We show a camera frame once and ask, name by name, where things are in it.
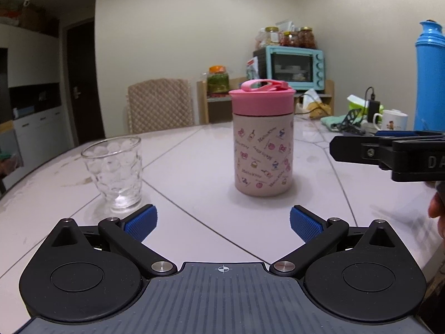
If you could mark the white cabinet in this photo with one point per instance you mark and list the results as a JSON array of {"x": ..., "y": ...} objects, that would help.
[{"x": 33, "y": 94}]

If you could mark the clear dimpled glass cup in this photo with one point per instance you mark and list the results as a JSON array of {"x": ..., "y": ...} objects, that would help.
[{"x": 114, "y": 174}]

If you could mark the dark door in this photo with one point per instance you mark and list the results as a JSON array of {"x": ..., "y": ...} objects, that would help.
[{"x": 85, "y": 83}]

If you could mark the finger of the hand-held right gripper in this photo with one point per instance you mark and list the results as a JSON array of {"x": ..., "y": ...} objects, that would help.
[
  {"x": 351, "y": 149},
  {"x": 396, "y": 133}
]

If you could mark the white tissue bag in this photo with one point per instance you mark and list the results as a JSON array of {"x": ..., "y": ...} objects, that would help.
[{"x": 311, "y": 99}]

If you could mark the blue thermos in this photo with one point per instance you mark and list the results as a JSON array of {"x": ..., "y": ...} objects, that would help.
[{"x": 430, "y": 76}]

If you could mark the tall red contents jar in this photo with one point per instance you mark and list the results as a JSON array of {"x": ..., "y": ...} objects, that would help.
[{"x": 307, "y": 38}]

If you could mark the white paper boxes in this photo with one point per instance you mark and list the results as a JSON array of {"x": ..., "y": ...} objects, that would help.
[{"x": 288, "y": 26}]

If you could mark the green lidded container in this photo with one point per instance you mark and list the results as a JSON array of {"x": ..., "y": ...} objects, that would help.
[{"x": 356, "y": 103}]

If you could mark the green cloth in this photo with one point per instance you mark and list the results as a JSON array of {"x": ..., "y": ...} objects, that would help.
[{"x": 330, "y": 121}]

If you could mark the green jar with orange lid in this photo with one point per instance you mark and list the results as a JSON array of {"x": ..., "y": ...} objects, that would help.
[{"x": 218, "y": 81}]

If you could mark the green white snack packet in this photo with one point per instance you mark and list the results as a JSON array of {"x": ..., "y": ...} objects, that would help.
[{"x": 252, "y": 70}]

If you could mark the white printed mug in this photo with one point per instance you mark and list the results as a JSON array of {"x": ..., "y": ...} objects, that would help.
[{"x": 394, "y": 121}]

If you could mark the cartoon print bottle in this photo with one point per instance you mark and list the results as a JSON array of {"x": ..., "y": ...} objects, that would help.
[{"x": 263, "y": 153}]

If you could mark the teal toaster oven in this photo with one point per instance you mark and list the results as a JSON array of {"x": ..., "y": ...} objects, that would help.
[{"x": 290, "y": 68}]

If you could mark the wooden shelf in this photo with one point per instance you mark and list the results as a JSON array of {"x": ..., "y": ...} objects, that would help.
[{"x": 222, "y": 109}]

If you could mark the gold lid jar pale contents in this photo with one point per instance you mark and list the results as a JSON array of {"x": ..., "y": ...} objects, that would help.
[{"x": 272, "y": 36}]

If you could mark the small red contents jar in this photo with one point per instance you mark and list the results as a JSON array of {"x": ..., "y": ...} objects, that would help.
[{"x": 289, "y": 39}]

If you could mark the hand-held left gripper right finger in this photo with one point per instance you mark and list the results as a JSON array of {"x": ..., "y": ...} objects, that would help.
[{"x": 304, "y": 224}]

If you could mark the person's right hand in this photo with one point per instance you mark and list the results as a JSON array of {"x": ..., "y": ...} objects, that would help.
[{"x": 437, "y": 212}]

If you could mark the beige quilted chair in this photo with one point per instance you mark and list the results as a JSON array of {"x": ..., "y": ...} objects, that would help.
[{"x": 160, "y": 106}]

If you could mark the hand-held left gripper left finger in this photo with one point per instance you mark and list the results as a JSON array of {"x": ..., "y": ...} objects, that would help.
[{"x": 142, "y": 223}]

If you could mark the black plastic stand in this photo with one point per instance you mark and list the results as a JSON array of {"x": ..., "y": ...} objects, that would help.
[{"x": 351, "y": 121}]

